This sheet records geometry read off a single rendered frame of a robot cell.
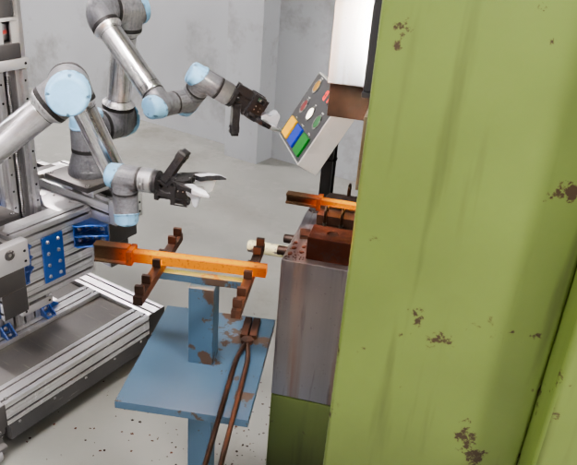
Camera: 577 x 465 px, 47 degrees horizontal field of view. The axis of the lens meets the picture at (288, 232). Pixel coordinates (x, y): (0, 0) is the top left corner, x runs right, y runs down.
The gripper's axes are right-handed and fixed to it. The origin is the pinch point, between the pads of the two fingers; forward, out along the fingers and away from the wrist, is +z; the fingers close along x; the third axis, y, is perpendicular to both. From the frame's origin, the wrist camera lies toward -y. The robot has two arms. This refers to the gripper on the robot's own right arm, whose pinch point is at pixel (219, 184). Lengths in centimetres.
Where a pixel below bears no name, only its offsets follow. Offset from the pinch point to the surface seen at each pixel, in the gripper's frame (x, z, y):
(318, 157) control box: -39.7, 22.2, 1.1
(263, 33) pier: -281, -63, 5
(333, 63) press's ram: 13, 32, -41
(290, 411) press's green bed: 22, 31, 58
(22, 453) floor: 24, -60, 100
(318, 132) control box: -40.3, 21.0, -7.3
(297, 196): 1.3, 23.8, -0.9
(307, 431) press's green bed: 22, 37, 64
